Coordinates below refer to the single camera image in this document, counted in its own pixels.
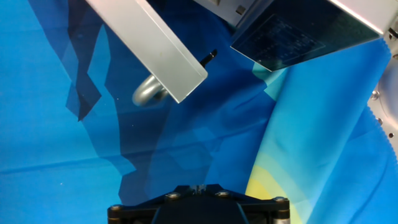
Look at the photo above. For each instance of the blue landscape print cloth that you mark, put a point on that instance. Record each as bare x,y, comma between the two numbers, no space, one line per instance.
217,130

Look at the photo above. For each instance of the silver microwave body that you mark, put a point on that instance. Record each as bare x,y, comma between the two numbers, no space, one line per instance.
298,34

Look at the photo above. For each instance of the round silver robot base plate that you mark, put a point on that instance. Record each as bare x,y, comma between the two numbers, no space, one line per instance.
388,96

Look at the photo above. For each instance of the white rectangular metal beam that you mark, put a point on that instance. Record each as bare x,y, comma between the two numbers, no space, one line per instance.
158,46

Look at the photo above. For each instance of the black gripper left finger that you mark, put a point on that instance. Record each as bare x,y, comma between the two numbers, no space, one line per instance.
136,208

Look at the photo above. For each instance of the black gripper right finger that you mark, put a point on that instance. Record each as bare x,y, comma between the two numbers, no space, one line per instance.
264,207

